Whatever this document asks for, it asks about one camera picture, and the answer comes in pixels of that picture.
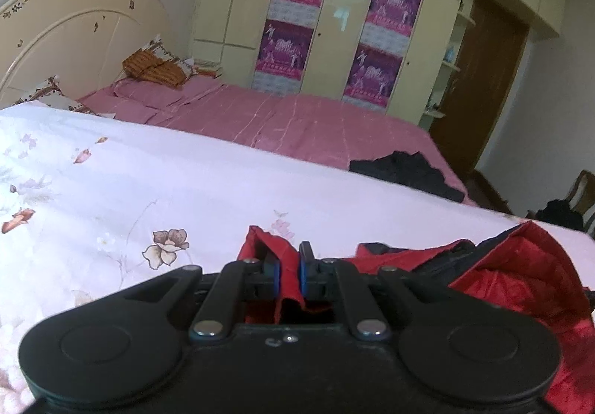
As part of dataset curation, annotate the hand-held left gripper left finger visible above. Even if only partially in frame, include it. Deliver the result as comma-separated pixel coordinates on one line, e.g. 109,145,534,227
123,241,282,341

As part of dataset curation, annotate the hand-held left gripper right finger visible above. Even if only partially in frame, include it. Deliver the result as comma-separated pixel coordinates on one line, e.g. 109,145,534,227
297,241,454,341

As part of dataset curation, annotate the red down jacket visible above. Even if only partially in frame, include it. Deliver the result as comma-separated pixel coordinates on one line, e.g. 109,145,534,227
237,221,595,414

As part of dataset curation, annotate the dark cloth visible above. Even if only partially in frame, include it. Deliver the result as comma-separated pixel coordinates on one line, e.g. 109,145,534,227
348,150,466,203

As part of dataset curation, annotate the pink bed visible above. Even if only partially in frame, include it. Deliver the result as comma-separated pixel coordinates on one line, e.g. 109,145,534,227
77,79,479,208

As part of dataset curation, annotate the floral white bed sheet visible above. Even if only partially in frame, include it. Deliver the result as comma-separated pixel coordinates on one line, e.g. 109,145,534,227
0,103,595,411

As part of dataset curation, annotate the patterned pillow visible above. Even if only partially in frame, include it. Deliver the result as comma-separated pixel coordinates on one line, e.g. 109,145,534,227
23,76,99,115
139,35,200,76

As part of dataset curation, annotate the orange knitted cloth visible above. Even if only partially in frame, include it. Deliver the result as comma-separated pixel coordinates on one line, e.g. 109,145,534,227
122,49,187,87

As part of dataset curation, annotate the corner shelf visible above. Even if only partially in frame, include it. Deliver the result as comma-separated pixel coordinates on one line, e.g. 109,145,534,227
421,0,477,119

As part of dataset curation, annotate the black bag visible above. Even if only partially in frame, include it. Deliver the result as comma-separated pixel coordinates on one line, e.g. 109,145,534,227
534,199,585,231

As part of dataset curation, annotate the brown wooden door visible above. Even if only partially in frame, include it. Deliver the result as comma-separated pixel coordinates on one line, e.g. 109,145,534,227
428,0,531,192

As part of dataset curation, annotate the cream wardrobe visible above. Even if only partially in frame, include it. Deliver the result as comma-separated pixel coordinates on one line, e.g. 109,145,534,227
192,0,570,127

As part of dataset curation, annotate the wooden chair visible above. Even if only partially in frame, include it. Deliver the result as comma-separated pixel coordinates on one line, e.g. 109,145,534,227
565,170,595,234

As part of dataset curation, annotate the cream wooden headboard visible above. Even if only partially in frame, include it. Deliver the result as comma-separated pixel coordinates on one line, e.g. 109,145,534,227
0,0,174,110

